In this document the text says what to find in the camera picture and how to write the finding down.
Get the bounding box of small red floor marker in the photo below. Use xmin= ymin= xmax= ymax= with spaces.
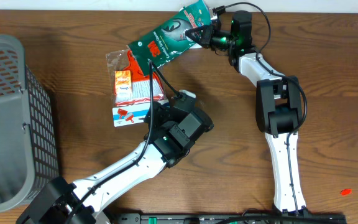
xmin=340 ymin=189 xmax=352 ymax=196

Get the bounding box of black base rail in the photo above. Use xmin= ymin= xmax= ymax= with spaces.
xmin=110 ymin=207 xmax=347 ymax=224

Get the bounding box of grey plastic basket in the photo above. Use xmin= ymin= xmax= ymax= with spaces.
xmin=0 ymin=34 xmax=60 ymax=213

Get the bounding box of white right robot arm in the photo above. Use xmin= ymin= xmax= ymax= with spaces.
xmin=185 ymin=6 xmax=307 ymax=215

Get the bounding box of green packaged item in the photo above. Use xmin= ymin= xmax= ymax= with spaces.
xmin=128 ymin=0 xmax=211 ymax=75

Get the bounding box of red packaged item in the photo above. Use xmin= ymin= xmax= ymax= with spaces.
xmin=106 ymin=49 xmax=168 ymax=128

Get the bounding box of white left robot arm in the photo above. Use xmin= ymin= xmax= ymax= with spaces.
xmin=17 ymin=100 xmax=214 ymax=223

